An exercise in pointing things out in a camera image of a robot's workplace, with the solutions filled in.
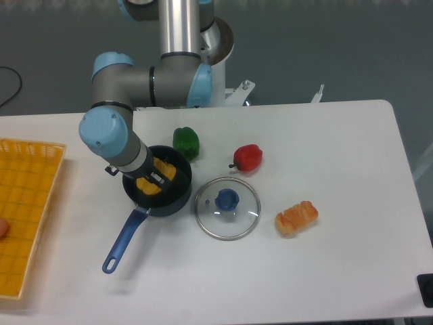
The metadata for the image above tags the white bracket behind table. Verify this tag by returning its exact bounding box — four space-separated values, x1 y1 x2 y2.
311 84 325 104

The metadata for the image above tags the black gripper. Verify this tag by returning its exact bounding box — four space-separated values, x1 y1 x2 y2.
105 158 185 190

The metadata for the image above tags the glass lid with blue knob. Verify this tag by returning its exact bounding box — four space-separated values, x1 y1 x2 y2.
193 177 261 241

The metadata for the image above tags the dark blue pot with handle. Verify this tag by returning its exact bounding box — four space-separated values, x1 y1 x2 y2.
102 146 192 274

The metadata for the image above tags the pink object in basket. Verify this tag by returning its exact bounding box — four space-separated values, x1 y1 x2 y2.
0 218 9 239

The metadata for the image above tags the yellow bell pepper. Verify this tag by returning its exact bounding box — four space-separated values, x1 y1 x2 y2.
135 158 177 196

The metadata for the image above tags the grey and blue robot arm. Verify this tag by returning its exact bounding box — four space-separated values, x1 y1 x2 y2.
79 1 214 190

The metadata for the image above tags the yellow wicker basket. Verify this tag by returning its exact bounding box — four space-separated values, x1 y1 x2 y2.
1 138 66 300

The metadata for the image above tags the black device at table corner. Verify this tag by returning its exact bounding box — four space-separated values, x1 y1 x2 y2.
417 274 433 308

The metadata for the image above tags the black cable on floor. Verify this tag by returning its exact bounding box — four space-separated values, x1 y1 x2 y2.
0 66 23 108

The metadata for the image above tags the red bell pepper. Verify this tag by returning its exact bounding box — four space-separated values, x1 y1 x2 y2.
229 144 263 172

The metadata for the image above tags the green bell pepper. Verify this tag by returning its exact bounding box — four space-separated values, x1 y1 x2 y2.
173 127 200 161

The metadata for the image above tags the orange shrimp sushi piece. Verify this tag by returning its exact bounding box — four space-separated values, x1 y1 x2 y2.
275 200 319 237

